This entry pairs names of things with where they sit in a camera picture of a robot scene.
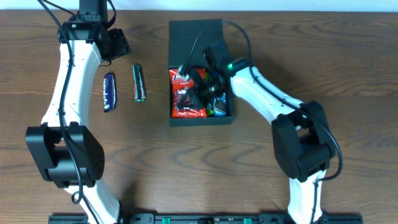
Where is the red Hacks candy bag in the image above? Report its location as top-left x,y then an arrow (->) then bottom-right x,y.
169,69 -> 207,119

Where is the Haribo worms gummy bag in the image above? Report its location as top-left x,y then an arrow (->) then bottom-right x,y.
205,72 -> 215,118

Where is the blue Oreo cookie pack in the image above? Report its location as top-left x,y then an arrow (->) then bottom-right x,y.
212,93 -> 227,117

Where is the purple Dairy Milk bar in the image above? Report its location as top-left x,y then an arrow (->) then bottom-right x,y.
103,72 -> 116,113

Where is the green snack bar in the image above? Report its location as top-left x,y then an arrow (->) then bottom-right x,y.
132,63 -> 146,102

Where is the dark green box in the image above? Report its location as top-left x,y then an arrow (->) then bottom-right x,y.
167,19 -> 234,127

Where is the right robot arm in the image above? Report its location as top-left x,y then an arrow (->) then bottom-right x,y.
177,42 -> 343,223

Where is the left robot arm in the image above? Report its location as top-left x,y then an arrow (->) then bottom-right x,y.
25,0 -> 131,223

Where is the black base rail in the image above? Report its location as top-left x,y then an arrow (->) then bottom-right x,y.
48,212 -> 364,224

